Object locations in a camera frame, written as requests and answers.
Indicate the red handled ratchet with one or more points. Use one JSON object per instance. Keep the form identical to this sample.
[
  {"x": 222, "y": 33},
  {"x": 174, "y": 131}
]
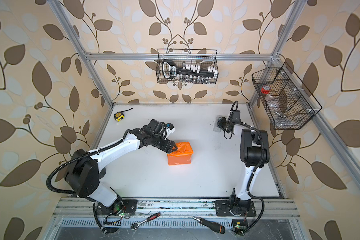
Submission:
[{"x": 135, "y": 226}]

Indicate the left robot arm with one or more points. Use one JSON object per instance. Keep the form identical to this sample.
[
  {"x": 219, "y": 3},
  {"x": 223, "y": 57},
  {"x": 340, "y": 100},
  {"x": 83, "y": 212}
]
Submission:
[{"x": 83, "y": 172}]

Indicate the side wire basket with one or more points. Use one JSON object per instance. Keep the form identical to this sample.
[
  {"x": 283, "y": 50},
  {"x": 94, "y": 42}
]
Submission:
[{"x": 294, "y": 105}]

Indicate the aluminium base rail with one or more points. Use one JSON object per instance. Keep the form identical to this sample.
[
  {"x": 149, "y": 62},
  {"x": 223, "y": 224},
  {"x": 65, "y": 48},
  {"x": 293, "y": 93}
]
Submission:
[{"x": 275, "y": 209}]

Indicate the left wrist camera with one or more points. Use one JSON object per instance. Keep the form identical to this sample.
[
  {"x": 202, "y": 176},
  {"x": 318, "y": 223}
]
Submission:
[{"x": 160, "y": 129}]

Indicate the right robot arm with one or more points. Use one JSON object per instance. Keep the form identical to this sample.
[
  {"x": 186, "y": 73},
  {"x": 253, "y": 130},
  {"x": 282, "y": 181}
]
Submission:
[{"x": 254, "y": 153}]

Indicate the socket set rail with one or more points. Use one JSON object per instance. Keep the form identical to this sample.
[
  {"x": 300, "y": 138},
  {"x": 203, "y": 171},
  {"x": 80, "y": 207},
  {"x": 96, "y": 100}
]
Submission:
[{"x": 171, "y": 70}]

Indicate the back wire basket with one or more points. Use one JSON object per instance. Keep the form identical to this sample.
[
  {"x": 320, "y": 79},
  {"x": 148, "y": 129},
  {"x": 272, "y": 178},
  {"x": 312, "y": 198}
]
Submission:
[{"x": 203, "y": 57}]

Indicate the black orange screwdriver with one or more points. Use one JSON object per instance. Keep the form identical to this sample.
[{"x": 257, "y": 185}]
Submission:
[{"x": 215, "y": 227}]

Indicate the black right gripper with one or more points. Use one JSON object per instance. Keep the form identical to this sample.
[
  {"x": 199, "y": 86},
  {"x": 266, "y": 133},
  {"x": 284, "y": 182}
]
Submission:
[{"x": 220, "y": 123}]

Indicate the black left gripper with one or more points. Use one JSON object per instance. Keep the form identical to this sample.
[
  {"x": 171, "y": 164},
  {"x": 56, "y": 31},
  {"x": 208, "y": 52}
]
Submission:
[{"x": 169, "y": 149}]

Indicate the yellow tape measure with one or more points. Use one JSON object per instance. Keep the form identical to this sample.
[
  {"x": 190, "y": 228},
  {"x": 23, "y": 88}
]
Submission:
[{"x": 118, "y": 116}]

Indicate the red capped plastic bottle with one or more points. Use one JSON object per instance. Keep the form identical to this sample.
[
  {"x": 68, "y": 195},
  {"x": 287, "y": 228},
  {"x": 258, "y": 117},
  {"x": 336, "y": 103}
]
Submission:
[{"x": 266, "y": 93}]

